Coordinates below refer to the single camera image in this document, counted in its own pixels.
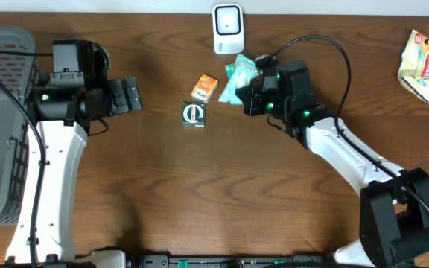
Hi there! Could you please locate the teal candy pouch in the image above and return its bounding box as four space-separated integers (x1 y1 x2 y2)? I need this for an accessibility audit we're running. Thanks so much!
218 54 262 105

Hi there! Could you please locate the small orange box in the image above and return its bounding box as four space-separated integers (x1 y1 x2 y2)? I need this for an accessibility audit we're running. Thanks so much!
191 74 219 103

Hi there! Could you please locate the black round-logo packet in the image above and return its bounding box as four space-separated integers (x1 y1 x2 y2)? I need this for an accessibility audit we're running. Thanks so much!
182 102 206 127

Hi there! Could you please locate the white blue snack bag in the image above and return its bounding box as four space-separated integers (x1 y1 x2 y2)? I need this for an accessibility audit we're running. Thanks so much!
397 30 429 105

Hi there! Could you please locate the small teal box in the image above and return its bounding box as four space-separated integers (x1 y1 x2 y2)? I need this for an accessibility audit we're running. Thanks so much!
225 63 235 79

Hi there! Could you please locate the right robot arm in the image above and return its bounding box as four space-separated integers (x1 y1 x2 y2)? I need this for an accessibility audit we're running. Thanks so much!
235 60 429 267

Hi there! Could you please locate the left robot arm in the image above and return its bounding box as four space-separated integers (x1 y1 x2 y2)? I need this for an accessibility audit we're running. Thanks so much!
4 40 142 267

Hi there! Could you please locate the white barcode scanner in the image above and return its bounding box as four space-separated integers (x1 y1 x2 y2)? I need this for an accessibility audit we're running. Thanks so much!
212 4 245 54

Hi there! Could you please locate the grey plastic shopping basket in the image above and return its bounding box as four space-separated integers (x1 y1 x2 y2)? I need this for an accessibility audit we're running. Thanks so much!
0 26 41 225

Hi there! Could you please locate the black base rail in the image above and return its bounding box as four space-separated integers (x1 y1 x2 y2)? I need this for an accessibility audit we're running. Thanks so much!
0 247 334 268

